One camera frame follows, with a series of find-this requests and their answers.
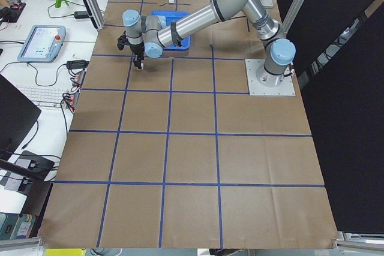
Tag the blue plastic tray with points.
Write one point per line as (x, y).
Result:
(161, 32)

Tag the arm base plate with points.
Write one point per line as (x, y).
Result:
(263, 84)
(267, 4)

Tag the black power adapter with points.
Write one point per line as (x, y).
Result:
(77, 64)
(81, 15)

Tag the brown paper table cover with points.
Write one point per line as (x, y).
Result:
(180, 155)

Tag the white keyboard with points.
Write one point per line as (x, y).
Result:
(45, 98)

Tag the black monitor stand base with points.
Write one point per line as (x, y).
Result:
(39, 165)

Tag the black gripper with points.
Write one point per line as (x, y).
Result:
(136, 49)

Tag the teach pendant tablet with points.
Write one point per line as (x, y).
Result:
(42, 44)

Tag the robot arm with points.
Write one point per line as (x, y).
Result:
(280, 51)

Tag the black monitor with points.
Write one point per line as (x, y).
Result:
(18, 116)

